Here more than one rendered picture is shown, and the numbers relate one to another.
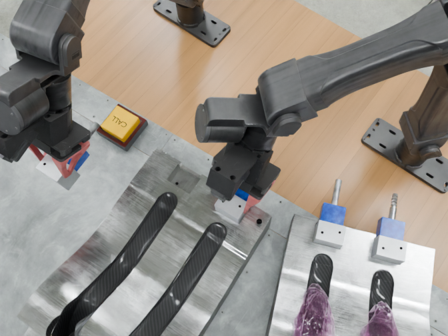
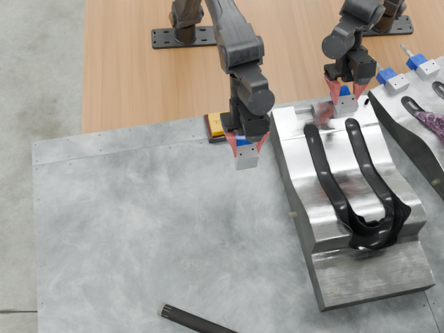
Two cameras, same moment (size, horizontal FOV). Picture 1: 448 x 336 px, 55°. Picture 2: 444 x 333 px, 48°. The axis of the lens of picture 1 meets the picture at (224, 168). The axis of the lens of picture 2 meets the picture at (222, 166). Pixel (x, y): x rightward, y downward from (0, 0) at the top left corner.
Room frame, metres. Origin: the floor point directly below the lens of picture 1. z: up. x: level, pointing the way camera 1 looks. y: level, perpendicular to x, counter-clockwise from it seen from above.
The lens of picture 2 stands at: (0.03, 0.77, 1.95)
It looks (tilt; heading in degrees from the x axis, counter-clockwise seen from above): 63 degrees down; 307
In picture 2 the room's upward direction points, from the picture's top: 4 degrees clockwise
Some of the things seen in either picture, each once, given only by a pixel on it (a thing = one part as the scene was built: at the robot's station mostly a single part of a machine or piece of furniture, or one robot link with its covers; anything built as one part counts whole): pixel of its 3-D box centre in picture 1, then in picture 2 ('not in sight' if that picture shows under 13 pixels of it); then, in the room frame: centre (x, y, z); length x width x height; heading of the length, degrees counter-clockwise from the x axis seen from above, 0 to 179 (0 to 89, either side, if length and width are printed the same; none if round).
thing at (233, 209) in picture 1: (245, 187); (339, 92); (0.26, -0.04, 0.89); 0.13 x 0.05 x 0.05; 142
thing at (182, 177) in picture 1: (186, 180); (303, 115); (0.29, 0.07, 0.87); 0.05 x 0.05 x 0.04; 52
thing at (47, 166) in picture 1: (75, 151); (241, 139); (0.35, 0.27, 0.94); 0.13 x 0.05 x 0.05; 142
